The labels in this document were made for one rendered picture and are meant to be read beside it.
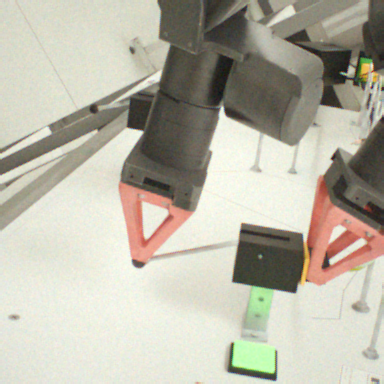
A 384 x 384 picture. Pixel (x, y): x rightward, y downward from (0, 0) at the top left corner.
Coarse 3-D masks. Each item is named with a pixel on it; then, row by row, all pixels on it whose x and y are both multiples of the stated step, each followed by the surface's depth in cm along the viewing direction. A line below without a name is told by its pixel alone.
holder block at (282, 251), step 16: (240, 240) 66; (256, 240) 66; (272, 240) 67; (288, 240) 68; (240, 256) 66; (256, 256) 66; (272, 256) 66; (288, 256) 66; (240, 272) 67; (256, 272) 67; (272, 272) 66; (288, 272) 66; (272, 288) 67; (288, 288) 67
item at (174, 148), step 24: (168, 96) 63; (168, 120) 63; (192, 120) 63; (216, 120) 64; (144, 144) 65; (168, 144) 63; (192, 144) 63; (144, 168) 62; (168, 168) 63; (192, 168) 65; (192, 192) 62
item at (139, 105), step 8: (136, 96) 104; (144, 96) 104; (152, 96) 105; (96, 104) 107; (112, 104) 106; (120, 104) 106; (136, 104) 103; (144, 104) 103; (96, 112) 107; (128, 112) 104; (136, 112) 103; (144, 112) 103; (128, 120) 104; (136, 120) 104; (144, 120) 104; (136, 128) 104; (144, 128) 104
